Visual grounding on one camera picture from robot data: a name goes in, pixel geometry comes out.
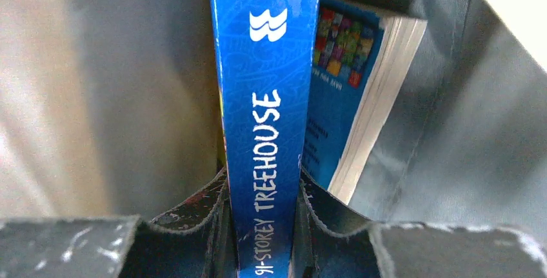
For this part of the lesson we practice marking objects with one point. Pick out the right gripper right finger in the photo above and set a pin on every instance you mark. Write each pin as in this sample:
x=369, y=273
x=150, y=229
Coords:
x=332, y=240

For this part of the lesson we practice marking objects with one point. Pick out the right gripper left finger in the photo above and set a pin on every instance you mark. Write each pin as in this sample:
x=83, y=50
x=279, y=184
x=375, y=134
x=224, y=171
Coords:
x=192, y=239

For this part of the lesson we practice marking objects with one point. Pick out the blue and white booklet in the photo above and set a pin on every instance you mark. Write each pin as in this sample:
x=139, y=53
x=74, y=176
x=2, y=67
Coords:
x=264, y=52

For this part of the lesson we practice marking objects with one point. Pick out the beige canvas backpack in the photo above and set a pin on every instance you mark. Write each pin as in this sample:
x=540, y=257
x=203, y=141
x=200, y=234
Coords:
x=111, y=107

